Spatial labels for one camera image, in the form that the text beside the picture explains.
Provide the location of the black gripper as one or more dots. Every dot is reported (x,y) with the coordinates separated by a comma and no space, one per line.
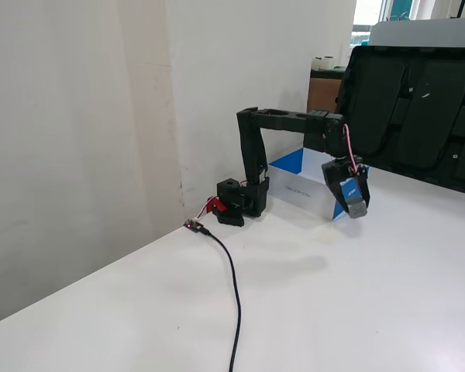
(342,173)

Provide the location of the gray block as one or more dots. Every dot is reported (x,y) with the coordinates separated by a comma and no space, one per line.
(355,207)

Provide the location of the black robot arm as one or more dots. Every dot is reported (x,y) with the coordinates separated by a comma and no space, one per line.
(252,147)

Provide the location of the blue cardboard box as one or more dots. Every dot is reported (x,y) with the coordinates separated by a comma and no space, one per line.
(294,162)

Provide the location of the brown cardboard box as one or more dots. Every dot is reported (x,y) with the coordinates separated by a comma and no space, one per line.
(321,95)

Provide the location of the black plastic tray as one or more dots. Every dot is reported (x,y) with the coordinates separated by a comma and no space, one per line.
(410,108)

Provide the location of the red clamp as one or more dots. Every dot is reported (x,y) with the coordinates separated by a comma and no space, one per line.
(217,204)

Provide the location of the small controller board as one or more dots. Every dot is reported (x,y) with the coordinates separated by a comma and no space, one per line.
(193,226)

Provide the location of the grey panel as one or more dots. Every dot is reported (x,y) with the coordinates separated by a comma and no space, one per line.
(422,33)

